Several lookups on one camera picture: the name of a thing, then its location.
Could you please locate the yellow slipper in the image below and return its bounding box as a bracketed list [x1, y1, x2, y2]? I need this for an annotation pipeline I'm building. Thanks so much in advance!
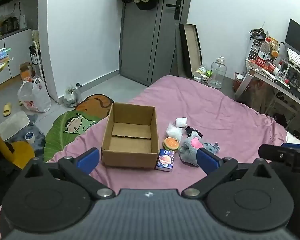
[2, 102, 13, 117]

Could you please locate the small drawer organizer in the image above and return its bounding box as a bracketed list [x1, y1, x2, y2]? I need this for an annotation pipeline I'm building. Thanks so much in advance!
[247, 39, 263, 62]

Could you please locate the clear plastic bag white filling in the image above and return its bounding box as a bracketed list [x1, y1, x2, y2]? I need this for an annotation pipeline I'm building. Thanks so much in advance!
[165, 122, 183, 141]

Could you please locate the orange cardboard box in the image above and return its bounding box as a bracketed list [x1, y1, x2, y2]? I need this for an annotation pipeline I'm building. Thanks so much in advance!
[19, 62, 35, 82]

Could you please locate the white keyboard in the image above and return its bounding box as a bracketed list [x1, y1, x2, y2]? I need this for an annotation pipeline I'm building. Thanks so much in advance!
[287, 48, 300, 75]

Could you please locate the white narrow rack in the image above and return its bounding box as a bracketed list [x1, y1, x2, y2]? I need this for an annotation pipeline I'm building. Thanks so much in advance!
[32, 30, 45, 80]

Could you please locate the blue-grey fuzzy rug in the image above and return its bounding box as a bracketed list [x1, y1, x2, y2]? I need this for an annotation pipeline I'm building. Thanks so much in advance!
[7, 114, 46, 160]

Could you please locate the brown cardboard box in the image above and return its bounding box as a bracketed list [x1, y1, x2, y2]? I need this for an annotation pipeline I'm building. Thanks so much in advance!
[101, 102, 159, 169]

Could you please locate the green cartoon leaf rug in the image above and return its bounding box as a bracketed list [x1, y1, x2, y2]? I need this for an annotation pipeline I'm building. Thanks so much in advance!
[44, 110, 103, 162]

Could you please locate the blue tissue pack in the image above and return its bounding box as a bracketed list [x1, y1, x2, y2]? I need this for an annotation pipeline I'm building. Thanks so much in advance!
[155, 149, 175, 172]

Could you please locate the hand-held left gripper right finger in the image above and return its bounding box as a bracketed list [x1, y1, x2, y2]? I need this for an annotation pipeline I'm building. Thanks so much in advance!
[181, 147, 278, 200]

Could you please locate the grey plush paw pink pad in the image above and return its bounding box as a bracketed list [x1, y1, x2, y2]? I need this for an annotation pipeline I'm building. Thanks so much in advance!
[179, 134, 205, 167]

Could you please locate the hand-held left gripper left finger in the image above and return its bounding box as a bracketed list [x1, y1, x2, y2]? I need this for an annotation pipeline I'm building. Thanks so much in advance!
[22, 147, 116, 200]

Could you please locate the white desk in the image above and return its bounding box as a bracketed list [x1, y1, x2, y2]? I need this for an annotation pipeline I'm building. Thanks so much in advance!
[235, 59, 300, 115]

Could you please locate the white floor mat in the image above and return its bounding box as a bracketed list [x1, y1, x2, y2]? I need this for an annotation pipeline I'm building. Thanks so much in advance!
[0, 111, 30, 143]

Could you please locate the red bottle white cap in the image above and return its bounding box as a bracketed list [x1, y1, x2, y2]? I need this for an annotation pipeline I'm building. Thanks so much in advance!
[233, 72, 243, 92]

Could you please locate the burger squishy toy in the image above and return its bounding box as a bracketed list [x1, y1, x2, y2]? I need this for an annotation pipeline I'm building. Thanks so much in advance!
[163, 137, 180, 152]

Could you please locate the row of kitchen jars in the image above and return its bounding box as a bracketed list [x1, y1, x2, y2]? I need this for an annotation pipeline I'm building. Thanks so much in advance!
[0, 16, 20, 34]

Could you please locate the black door lock handle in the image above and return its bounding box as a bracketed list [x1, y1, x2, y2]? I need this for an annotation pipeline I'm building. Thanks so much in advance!
[166, 0, 182, 20]

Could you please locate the small bottle red label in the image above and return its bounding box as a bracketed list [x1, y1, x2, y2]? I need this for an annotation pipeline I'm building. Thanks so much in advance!
[265, 62, 282, 77]

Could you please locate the white plastic shopping bag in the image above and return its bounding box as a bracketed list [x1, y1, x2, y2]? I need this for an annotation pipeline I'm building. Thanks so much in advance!
[17, 77, 52, 113]

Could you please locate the stack of books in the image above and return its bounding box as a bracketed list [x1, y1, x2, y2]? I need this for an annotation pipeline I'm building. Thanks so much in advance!
[0, 47, 13, 67]

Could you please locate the black spray bottle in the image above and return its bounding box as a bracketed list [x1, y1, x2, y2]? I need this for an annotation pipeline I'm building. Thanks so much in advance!
[29, 45, 39, 65]

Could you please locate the black monitor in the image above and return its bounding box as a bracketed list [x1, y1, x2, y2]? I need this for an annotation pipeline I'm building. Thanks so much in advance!
[284, 19, 300, 55]

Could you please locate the black plush toy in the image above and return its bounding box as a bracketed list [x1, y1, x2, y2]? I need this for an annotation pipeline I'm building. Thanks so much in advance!
[185, 126, 203, 138]

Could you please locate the blue-grey denim toy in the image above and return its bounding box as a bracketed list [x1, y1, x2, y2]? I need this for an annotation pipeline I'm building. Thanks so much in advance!
[203, 142, 220, 153]

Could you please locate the black shallow frame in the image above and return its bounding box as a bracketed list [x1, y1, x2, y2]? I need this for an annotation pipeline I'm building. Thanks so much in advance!
[179, 23, 203, 78]

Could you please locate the pink bed sheet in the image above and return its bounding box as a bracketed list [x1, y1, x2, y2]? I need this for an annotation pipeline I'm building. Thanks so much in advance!
[0, 75, 300, 230]

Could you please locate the clear water bottle red label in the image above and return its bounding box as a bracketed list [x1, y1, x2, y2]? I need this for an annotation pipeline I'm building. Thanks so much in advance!
[254, 37, 272, 72]

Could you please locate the grey door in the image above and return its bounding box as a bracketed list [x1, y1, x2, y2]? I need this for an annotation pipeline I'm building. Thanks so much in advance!
[119, 0, 194, 87]

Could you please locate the grey trash bag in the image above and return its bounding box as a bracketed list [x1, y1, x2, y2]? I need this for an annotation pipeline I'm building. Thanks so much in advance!
[62, 85, 82, 108]

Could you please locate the white jar yellow band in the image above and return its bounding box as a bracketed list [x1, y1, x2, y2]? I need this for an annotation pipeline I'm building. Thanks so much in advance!
[193, 65, 207, 78]

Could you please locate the yellow round side table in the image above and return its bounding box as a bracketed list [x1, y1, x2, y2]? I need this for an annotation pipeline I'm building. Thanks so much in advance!
[0, 62, 35, 170]

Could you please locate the white kitchen cabinet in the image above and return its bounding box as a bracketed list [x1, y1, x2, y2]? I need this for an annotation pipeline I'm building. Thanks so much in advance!
[0, 27, 33, 90]

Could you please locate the dark clutter pile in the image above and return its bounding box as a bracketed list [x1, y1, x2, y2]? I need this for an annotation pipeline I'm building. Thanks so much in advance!
[249, 27, 267, 40]

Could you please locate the clear large water jug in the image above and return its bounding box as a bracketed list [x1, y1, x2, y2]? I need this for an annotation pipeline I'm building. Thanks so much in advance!
[207, 56, 227, 89]

